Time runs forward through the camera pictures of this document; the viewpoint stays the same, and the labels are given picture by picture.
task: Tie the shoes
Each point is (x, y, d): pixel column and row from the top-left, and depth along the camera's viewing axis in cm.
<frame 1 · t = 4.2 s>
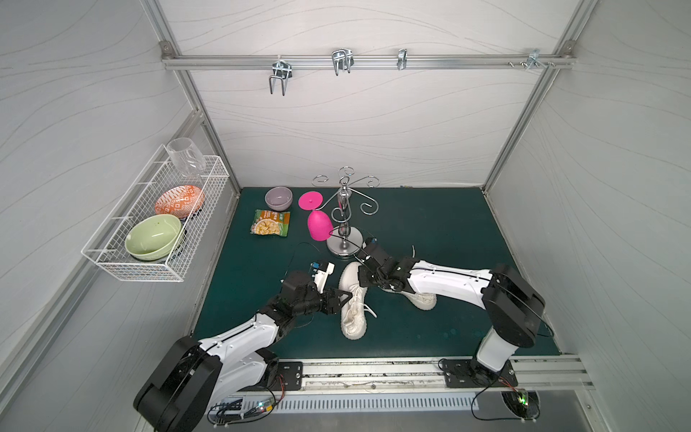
left hand: (348, 296, 80), fingers open
right hand: (360, 271, 88), fingers closed
white left knit sneaker: (354, 318, 80), point 7 cm above the table
chrome glass holder stand: (345, 239, 103), point 3 cm above the table
pink plastic wine glass: (318, 223, 88), point 19 cm above the table
lilac ceramic bowl: (279, 198, 114), point 6 cm above the table
green snack packet: (271, 222, 109), point 2 cm above the table
white shoelace of left shoe: (366, 308, 82), point 6 cm above the table
white shoelace of right shoe: (413, 251, 103), on the table

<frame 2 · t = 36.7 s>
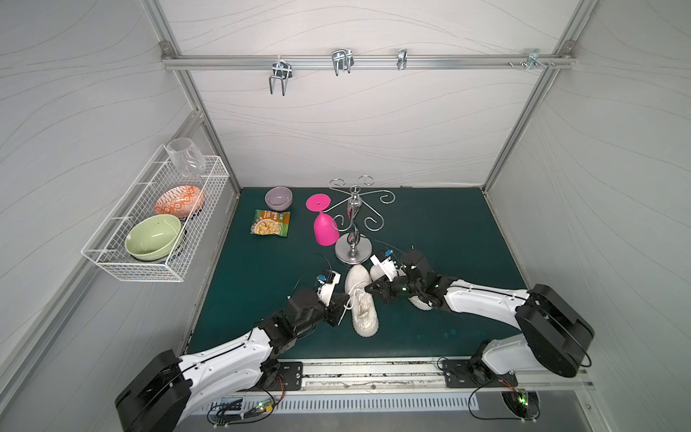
left hand: (348, 297, 79), fingers closed
right hand: (366, 286, 82), fingers closed
chrome glass holder stand: (354, 247, 99), point 4 cm above the table
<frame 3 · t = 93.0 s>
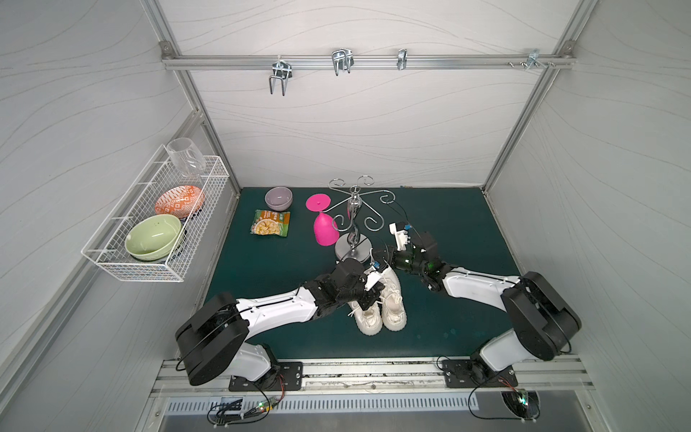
left hand: (384, 287, 79), fingers closed
right hand: (370, 250, 84), fingers closed
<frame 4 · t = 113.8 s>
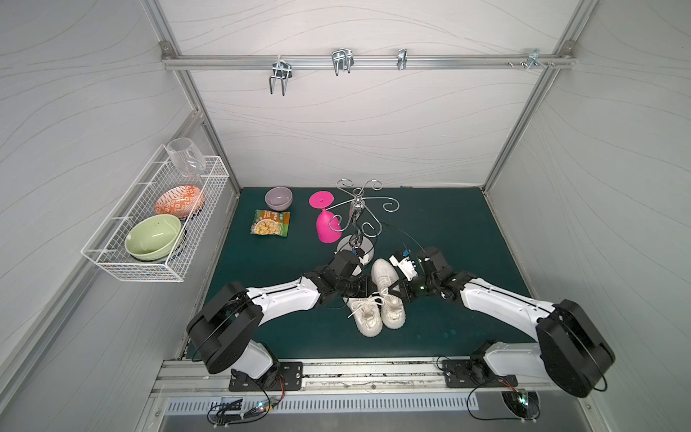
left hand: (379, 290, 81), fingers closed
right hand: (388, 288, 84), fingers closed
